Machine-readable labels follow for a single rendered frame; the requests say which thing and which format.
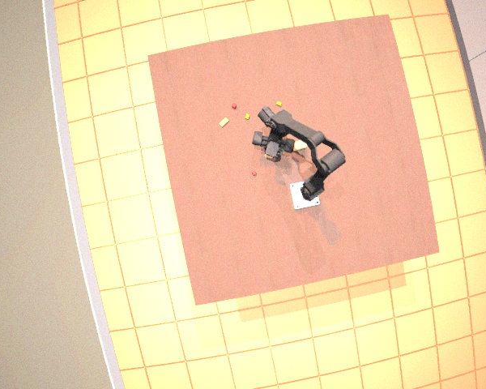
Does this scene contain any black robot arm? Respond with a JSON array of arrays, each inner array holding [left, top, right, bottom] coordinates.
[[258, 106, 346, 201]]

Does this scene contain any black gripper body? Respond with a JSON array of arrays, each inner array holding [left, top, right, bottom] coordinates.
[[252, 131, 295, 153]]

